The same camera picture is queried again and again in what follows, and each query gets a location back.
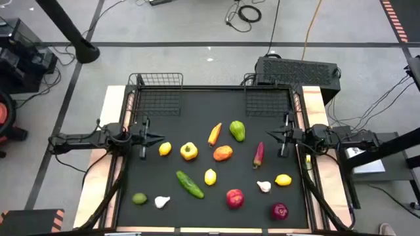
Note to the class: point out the orange oval vegetable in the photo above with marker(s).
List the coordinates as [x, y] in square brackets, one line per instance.
[223, 153]

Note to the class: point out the white printed sheet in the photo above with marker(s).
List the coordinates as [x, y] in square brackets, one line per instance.
[367, 164]

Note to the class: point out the red black round machine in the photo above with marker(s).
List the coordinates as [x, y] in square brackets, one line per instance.
[6, 124]

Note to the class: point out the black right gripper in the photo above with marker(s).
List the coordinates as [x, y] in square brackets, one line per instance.
[286, 136]

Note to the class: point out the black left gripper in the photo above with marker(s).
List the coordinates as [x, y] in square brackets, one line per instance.
[143, 137]

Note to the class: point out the green cucumber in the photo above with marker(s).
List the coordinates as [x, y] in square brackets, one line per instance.
[189, 184]

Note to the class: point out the black mat with orange stripes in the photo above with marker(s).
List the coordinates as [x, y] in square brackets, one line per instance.
[410, 16]
[29, 223]

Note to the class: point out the red apple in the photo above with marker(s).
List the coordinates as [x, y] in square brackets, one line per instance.
[235, 198]

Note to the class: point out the white garlic bulb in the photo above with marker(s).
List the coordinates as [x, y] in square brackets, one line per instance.
[264, 186]
[160, 201]

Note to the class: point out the black computer case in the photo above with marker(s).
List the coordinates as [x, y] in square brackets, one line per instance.
[295, 73]

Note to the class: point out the yellow bell pepper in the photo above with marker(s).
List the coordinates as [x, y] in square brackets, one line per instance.
[189, 151]

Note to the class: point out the black pole stand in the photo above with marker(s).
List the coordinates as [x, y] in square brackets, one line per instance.
[65, 26]

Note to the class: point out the orange yellow chili pepper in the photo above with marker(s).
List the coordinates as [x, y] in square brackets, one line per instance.
[215, 134]

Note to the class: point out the green bell pepper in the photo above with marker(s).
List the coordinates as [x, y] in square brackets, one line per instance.
[237, 130]

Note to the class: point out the black table mat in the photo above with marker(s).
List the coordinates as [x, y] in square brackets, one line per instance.
[164, 216]

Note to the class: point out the green lime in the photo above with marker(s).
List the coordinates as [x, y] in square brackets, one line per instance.
[139, 198]

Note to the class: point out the black equipment cart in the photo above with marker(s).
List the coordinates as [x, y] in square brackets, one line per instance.
[19, 59]

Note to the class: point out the black power strip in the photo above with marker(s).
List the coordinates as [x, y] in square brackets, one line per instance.
[160, 2]

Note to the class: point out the wooden table with black frame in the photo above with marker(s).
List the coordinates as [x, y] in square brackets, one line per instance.
[113, 98]

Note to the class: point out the red chili pepper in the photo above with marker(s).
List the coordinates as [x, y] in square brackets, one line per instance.
[258, 154]

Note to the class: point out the yellow lemon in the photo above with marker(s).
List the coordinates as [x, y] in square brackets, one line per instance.
[165, 149]
[283, 180]
[210, 177]

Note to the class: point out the dark red onion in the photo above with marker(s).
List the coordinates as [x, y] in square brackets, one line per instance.
[279, 211]

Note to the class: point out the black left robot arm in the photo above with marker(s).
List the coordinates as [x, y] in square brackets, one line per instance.
[82, 139]

